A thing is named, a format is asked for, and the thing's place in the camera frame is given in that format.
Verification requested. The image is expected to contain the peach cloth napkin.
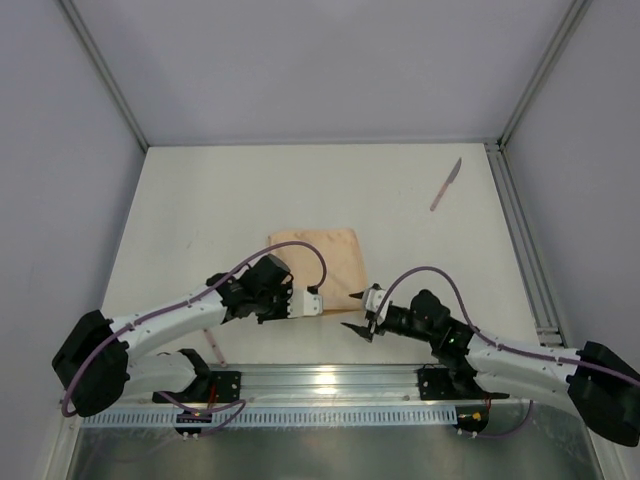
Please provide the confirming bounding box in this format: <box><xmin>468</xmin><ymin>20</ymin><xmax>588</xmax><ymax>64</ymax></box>
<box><xmin>268</xmin><ymin>228</ymin><xmax>369</xmax><ymax>313</ymax></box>

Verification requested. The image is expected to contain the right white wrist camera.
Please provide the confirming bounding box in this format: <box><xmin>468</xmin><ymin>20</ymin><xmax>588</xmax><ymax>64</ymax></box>
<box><xmin>363</xmin><ymin>284</ymin><xmax>390</xmax><ymax>325</ymax></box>

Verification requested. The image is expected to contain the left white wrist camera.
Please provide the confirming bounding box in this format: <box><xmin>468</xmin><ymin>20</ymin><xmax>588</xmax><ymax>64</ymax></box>
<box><xmin>287</xmin><ymin>289</ymin><xmax>324</xmax><ymax>318</ymax></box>

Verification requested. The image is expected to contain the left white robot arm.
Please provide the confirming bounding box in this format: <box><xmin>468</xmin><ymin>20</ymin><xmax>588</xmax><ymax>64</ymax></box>
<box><xmin>52</xmin><ymin>254</ymin><xmax>293</xmax><ymax>417</ymax></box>

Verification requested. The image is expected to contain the pink-handled table knife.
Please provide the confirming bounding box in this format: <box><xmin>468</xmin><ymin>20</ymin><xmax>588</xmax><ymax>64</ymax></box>
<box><xmin>430</xmin><ymin>157</ymin><xmax>463</xmax><ymax>212</ymax></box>

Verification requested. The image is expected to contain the left aluminium frame post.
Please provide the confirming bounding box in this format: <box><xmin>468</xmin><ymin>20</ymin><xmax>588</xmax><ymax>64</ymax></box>
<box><xmin>54</xmin><ymin>0</ymin><xmax>150</xmax><ymax>153</ymax></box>

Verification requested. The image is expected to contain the aluminium mounting rail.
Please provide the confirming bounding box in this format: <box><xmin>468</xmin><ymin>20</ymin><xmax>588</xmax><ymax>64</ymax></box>
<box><xmin>119</xmin><ymin>362</ymin><xmax>531</xmax><ymax>407</ymax></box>

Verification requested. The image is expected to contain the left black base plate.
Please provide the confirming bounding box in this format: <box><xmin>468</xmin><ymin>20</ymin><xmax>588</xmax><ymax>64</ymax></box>
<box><xmin>163</xmin><ymin>370</ymin><xmax>242</xmax><ymax>405</ymax></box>

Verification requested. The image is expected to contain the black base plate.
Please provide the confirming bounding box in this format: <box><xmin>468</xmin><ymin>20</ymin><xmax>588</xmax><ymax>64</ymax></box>
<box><xmin>163</xmin><ymin>370</ymin><xmax>242</xmax><ymax>405</ymax></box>
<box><xmin>416</xmin><ymin>366</ymin><xmax>509</xmax><ymax>400</ymax></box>

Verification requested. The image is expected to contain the controller board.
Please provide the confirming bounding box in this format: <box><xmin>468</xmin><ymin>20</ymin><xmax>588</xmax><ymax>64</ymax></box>
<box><xmin>453</xmin><ymin>411</ymin><xmax>489</xmax><ymax>438</ymax></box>
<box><xmin>174</xmin><ymin>410</ymin><xmax>212</xmax><ymax>440</ymax></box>

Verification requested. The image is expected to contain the right controller board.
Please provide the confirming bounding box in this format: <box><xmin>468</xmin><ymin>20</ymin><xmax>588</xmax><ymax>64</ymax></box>
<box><xmin>453</xmin><ymin>411</ymin><xmax>489</xmax><ymax>438</ymax></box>

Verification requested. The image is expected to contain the pink-handled fork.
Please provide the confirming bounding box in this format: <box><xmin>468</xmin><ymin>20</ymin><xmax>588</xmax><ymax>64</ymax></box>
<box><xmin>203</xmin><ymin>329</ymin><xmax>228</xmax><ymax>368</ymax></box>

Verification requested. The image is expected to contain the aluminium frame post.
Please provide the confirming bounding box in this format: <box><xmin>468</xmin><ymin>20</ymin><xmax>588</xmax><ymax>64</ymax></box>
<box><xmin>497</xmin><ymin>0</ymin><xmax>592</xmax><ymax>148</ymax></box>
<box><xmin>54</xmin><ymin>0</ymin><xmax>150</xmax><ymax>153</ymax></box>

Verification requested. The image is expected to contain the left controller board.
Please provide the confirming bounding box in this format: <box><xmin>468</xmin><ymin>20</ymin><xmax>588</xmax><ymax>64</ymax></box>
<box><xmin>174</xmin><ymin>410</ymin><xmax>212</xmax><ymax>440</ymax></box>

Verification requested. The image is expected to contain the slotted grey cable duct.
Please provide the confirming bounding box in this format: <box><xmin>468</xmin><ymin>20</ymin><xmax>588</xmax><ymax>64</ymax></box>
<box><xmin>81</xmin><ymin>405</ymin><xmax>457</xmax><ymax>429</ymax></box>

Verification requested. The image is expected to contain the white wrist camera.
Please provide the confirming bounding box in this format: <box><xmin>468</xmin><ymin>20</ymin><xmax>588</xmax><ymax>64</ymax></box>
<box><xmin>363</xmin><ymin>284</ymin><xmax>390</xmax><ymax>325</ymax></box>
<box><xmin>287</xmin><ymin>289</ymin><xmax>324</xmax><ymax>318</ymax></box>

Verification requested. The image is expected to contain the right aluminium side rail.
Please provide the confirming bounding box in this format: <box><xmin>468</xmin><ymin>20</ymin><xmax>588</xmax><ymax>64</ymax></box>
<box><xmin>485</xmin><ymin>143</ymin><xmax>565</xmax><ymax>346</ymax></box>

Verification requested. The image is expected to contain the right aluminium frame post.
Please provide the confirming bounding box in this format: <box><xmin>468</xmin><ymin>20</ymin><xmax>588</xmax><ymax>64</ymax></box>
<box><xmin>497</xmin><ymin>0</ymin><xmax>592</xmax><ymax>148</ymax></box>

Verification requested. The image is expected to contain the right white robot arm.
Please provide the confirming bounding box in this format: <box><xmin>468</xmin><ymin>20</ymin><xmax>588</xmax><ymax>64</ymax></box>
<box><xmin>352</xmin><ymin>285</ymin><xmax>639</xmax><ymax>447</ymax></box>

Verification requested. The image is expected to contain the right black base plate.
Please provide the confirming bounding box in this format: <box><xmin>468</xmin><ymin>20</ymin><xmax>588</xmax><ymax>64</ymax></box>
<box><xmin>416</xmin><ymin>366</ymin><xmax>509</xmax><ymax>400</ymax></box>

